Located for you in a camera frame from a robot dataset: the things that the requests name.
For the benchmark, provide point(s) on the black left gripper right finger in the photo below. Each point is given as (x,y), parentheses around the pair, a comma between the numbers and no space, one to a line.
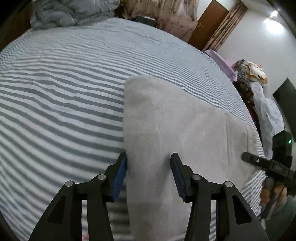
(183,178)

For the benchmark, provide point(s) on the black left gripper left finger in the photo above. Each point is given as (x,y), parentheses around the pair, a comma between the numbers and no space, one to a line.
(115,175)

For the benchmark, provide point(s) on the light grey fleece pants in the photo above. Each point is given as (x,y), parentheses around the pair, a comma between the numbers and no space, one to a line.
(160,119)

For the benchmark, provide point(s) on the person's right hand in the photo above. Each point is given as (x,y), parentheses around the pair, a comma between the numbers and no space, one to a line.
(265,195)

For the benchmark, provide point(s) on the white floral cover sheet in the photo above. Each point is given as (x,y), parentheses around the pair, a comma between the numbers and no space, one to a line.
(269,116)

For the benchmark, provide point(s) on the grey white striped bed sheet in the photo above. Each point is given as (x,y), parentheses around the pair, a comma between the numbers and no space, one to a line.
(62,98)

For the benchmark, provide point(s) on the floral folded blanket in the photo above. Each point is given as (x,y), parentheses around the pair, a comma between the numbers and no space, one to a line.
(250,72)

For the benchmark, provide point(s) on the lilac cloth on furniture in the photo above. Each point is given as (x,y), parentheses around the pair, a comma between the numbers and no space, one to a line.
(227,70)

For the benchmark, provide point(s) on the pink patterned curtain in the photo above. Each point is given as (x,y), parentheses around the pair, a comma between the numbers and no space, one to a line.
(178,18)

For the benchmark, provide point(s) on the brown wooden door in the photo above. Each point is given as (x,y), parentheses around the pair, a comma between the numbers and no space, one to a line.
(208,23)

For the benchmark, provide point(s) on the grey folded quilt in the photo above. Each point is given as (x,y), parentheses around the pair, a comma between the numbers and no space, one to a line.
(52,14)

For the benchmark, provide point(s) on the black wall television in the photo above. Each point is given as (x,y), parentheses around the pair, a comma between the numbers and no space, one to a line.
(285,97)

